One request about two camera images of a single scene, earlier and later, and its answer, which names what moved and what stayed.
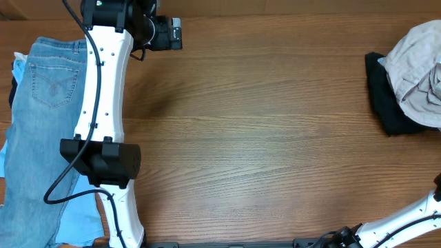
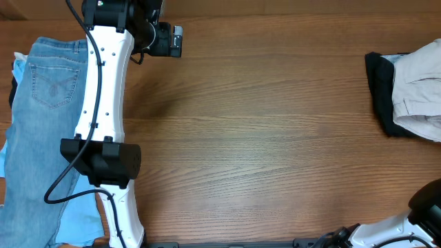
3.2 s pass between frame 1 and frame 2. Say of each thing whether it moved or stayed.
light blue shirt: stayed
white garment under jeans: stayed
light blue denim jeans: stayed
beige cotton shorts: moved
